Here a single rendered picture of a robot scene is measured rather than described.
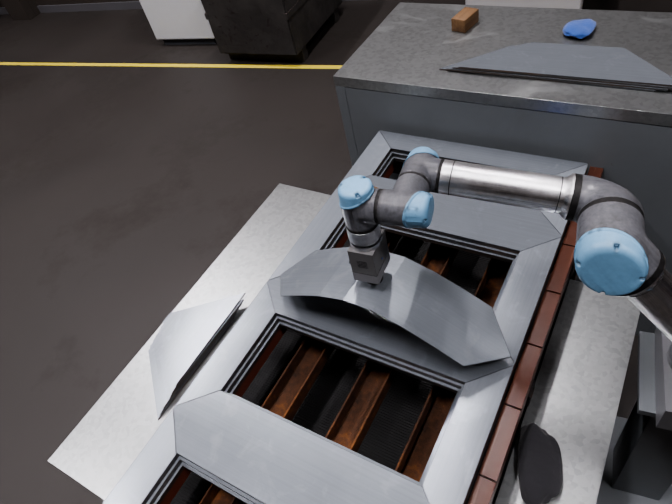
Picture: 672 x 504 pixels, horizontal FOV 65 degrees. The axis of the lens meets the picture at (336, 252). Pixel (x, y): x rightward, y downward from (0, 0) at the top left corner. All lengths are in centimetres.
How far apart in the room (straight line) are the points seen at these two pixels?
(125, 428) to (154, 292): 147
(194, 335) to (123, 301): 146
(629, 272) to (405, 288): 50
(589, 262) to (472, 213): 70
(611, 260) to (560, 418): 59
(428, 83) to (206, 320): 108
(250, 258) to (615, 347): 115
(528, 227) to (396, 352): 56
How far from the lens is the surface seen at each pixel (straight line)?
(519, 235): 163
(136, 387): 172
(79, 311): 322
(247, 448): 136
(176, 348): 168
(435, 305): 130
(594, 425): 153
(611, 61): 196
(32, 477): 279
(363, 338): 142
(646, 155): 188
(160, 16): 548
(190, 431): 144
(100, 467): 166
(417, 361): 137
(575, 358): 161
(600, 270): 106
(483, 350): 130
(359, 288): 130
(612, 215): 108
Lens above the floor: 204
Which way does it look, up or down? 46 degrees down
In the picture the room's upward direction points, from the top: 16 degrees counter-clockwise
